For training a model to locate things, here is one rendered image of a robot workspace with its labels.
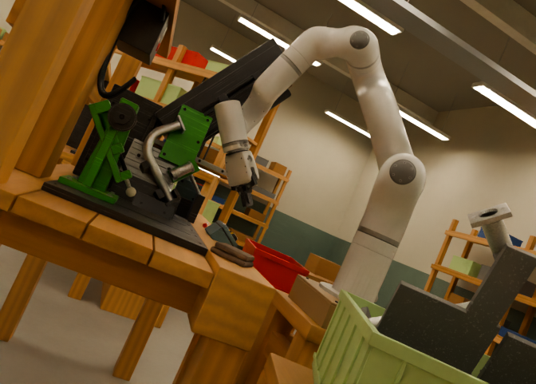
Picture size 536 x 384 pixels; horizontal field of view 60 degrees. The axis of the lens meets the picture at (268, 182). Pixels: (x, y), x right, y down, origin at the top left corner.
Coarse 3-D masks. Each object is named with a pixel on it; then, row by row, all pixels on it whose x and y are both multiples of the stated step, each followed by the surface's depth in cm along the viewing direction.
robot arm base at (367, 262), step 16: (368, 240) 124; (352, 256) 125; (368, 256) 123; (384, 256) 123; (352, 272) 124; (368, 272) 122; (384, 272) 124; (336, 288) 126; (352, 288) 123; (368, 288) 122
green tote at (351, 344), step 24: (336, 312) 95; (360, 312) 73; (336, 336) 84; (360, 336) 66; (384, 336) 59; (336, 360) 75; (360, 360) 61; (384, 360) 59; (408, 360) 58; (432, 360) 58; (480, 360) 96
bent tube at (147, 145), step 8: (176, 120) 158; (160, 128) 153; (168, 128) 153; (176, 128) 155; (184, 128) 155; (152, 136) 151; (144, 144) 150; (152, 144) 151; (144, 152) 150; (152, 160) 150; (152, 168) 149; (160, 176) 149; (160, 184) 149; (168, 192) 149; (168, 200) 149
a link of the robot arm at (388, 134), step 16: (352, 80) 145; (368, 80) 138; (384, 80) 138; (368, 96) 132; (384, 96) 130; (368, 112) 132; (384, 112) 129; (368, 128) 133; (384, 128) 129; (400, 128) 130; (384, 144) 132; (400, 144) 132; (384, 160) 135
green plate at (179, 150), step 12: (192, 120) 160; (204, 120) 162; (180, 132) 158; (192, 132) 160; (204, 132) 161; (168, 144) 156; (180, 144) 157; (192, 144) 159; (168, 156) 155; (180, 156) 156; (192, 156) 158
